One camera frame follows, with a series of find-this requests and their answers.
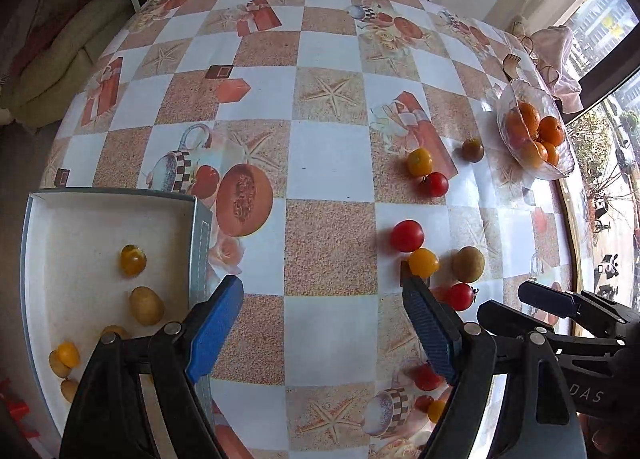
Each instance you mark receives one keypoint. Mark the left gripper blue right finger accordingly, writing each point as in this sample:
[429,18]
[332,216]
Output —
[437,331]

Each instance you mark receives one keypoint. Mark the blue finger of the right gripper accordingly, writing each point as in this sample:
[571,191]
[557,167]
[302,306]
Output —
[500,319]
[557,303]

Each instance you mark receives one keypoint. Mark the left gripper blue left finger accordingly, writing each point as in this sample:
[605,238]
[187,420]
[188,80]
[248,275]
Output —
[209,324]

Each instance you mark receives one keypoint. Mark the brown round longan fruit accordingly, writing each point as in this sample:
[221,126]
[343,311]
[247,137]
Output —
[146,306]

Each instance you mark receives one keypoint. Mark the red tomato with stem centre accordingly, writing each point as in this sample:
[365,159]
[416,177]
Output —
[460,296]

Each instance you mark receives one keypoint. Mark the red tomato with green stem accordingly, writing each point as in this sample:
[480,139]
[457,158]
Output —
[426,379]

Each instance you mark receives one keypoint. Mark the brown longan centre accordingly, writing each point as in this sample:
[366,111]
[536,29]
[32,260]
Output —
[468,265]

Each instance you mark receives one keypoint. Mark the small red tomato bottom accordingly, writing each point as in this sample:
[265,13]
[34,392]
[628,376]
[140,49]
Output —
[423,403]

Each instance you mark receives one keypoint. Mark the small yellow tomato near finger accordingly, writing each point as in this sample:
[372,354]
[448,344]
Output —
[435,410]

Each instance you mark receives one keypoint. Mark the yellow tomato right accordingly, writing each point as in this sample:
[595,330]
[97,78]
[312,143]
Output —
[423,263]

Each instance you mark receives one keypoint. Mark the yellow tomato left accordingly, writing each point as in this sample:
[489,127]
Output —
[119,330]

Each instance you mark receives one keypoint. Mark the red tomato upper middle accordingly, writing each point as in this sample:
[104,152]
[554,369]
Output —
[407,236]

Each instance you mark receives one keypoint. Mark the yellow fruit in tray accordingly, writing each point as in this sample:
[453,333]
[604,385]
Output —
[132,260]

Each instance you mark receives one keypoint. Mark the amber tomato centre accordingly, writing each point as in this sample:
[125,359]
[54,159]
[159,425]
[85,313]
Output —
[68,354]

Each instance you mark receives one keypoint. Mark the white tray with grey rim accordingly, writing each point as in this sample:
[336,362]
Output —
[71,283]

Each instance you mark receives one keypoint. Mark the tan longan in tray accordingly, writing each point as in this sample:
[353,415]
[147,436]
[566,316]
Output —
[57,366]
[69,388]

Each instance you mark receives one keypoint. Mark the red tomato top pair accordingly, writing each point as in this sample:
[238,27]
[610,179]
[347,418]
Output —
[435,185]

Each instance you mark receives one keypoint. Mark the orange mandarin front right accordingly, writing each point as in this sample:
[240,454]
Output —
[551,153]

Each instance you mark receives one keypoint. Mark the orange mandarin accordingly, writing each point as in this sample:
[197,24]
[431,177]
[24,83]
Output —
[551,131]
[532,155]
[530,117]
[551,153]

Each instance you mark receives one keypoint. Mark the orange mandarin front left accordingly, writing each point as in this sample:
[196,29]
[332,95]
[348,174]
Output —
[532,155]

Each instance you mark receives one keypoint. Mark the glass fruit bowl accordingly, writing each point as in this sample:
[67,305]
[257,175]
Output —
[514,133]

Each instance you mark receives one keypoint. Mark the dark brown tomato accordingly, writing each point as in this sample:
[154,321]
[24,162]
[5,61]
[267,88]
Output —
[472,150]

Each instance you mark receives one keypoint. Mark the orange mandarin back right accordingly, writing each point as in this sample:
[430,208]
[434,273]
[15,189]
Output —
[551,131]

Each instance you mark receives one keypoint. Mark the orange tomato top pair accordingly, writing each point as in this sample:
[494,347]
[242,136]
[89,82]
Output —
[419,162]

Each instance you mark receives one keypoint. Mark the orange mandarin back left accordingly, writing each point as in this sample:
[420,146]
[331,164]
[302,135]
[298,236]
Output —
[530,117]

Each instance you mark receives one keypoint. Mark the red plastic stool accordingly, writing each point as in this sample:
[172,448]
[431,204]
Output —
[17,408]

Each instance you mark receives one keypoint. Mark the checkered patterned tablecloth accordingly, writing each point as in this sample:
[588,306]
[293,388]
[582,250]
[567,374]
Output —
[292,121]

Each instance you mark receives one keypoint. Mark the pink cloth on rack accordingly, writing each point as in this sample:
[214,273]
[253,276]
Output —
[550,48]

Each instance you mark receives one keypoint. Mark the green sofa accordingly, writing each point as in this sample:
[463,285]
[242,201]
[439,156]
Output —
[40,87]

